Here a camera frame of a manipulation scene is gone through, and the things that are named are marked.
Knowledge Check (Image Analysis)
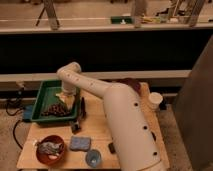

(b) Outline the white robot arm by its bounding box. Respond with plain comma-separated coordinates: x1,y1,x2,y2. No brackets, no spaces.
57,62,166,171

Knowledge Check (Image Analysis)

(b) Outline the blue plastic cup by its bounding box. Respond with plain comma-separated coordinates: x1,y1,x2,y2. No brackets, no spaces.
85,149,102,168

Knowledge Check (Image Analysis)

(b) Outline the white paper cup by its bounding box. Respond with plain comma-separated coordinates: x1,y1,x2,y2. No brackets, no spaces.
148,92,163,110

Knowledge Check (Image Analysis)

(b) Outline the dark grape bunch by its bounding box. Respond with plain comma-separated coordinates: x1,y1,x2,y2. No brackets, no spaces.
42,103,70,117

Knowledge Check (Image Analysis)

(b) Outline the green plastic tray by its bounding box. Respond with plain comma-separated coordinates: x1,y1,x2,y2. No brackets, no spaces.
31,80,80,124

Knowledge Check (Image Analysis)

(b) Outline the small black white can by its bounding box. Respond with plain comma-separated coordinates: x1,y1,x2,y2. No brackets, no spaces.
70,121,81,134

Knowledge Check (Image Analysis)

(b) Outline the blue box on floor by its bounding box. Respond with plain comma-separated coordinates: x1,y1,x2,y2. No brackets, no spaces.
22,105,33,122

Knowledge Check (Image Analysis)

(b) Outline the blue sponge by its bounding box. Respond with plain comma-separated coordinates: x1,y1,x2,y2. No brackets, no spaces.
69,136,91,151

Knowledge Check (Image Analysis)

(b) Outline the crumpled silver foil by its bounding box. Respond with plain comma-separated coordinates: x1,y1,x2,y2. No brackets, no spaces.
38,141,62,156

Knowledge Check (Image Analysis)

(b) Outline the black rectangular block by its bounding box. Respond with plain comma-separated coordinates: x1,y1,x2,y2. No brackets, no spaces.
108,142,116,154

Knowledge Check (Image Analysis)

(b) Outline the green box in background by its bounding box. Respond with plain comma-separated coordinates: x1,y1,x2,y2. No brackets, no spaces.
110,16,132,24

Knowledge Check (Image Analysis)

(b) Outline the black cable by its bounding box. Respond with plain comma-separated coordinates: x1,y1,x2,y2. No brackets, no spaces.
4,89,25,150

